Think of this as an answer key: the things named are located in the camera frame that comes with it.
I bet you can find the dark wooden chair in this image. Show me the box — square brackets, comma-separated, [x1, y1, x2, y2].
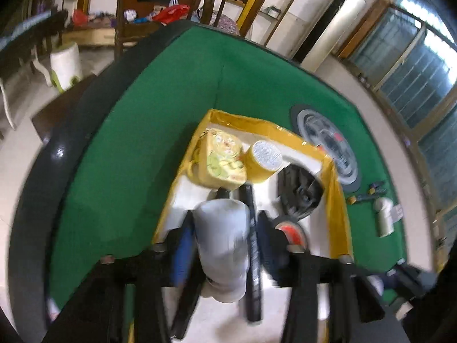
[114, 0, 233, 61]

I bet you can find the yellow round tin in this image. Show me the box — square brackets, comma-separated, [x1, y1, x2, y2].
[244, 140, 285, 185]

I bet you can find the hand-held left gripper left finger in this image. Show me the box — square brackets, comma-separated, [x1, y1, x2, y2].
[41, 217, 205, 343]

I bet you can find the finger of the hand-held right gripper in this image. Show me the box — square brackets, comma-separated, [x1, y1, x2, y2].
[382, 262, 439, 301]

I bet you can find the black electrical tape roll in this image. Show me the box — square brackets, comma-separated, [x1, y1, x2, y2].
[270, 216, 308, 255]

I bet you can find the round grey table control panel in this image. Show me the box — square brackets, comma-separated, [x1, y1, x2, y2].
[289, 104, 362, 191]

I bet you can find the plain black marker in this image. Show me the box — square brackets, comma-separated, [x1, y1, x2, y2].
[242, 184, 264, 324]

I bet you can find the white box with yellow tape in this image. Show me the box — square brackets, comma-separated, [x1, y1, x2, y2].
[127, 109, 355, 343]

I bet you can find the beige cartoon print tin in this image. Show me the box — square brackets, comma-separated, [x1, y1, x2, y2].
[189, 128, 248, 192]

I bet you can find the white and green plastic stool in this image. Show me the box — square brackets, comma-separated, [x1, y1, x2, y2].
[49, 41, 83, 94]

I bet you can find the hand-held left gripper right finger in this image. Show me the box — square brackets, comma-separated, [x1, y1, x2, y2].
[255, 211, 387, 343]

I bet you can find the dark wooden side table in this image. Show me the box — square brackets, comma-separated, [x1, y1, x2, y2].
[31, 74, 98, 145]

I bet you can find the wooden framed window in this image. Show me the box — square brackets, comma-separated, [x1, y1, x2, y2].
[339, 0, 457, 229]

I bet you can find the yellow framed wall shelf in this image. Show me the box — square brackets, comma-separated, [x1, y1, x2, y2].
[214, 0, 313, 45]

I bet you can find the black marker with yellow cap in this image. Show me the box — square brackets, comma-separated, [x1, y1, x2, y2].
[347, 191, 389, 205]

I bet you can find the black crumpled item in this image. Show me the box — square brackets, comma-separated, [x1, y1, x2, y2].
[276, 163, 326, 221]

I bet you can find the white standing air conditioner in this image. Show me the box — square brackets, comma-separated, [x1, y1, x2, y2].
[292, 0, 367, 75]

